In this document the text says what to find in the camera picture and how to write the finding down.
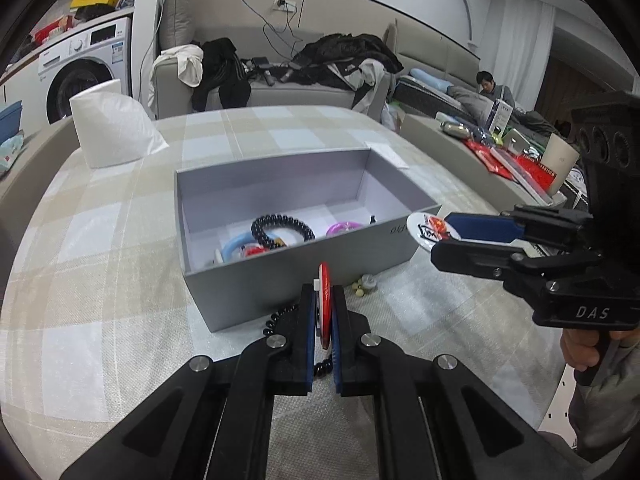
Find small yellow earrings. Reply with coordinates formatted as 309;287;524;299
352;282;364;297

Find purple bangle bracelet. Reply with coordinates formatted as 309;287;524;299
324;219;362;239

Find red white round case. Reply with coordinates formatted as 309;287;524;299
314;262;332;350

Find blue bangle bracelet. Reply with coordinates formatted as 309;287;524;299
220;231;262;264

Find black bead bracelet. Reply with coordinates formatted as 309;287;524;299
250;213;317;252

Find person's right hand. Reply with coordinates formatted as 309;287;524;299
560;330;639;372

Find red packet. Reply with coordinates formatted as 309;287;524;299
462;139;555;196

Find silver metal case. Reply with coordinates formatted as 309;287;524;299
440;122;472;141

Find small round white cap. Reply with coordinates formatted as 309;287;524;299
359;274;378;292

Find seated person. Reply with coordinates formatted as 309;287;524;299
476;70;515;108

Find checked tablecloth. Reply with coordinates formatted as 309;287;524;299
1;106;564;479

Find black white jacket pile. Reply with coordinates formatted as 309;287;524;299
279;34;404;116

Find grey sofa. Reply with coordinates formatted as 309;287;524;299
150;27;392;122

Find wet wipes pack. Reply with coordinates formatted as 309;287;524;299
0;133;24;176

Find black garment on sofa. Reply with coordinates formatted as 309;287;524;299
191;37;252;112

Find white garment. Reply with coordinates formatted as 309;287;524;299
152;44;204;88

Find blue plastic basin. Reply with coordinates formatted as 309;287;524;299
0;101;23;144

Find white washing machine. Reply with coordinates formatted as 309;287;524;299
37;14;132;124

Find grey cushion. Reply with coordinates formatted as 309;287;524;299
158;0;195;51

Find wall power socket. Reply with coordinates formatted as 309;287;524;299
272;0;297;13

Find blue cable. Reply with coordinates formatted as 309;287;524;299
199;0;306;64

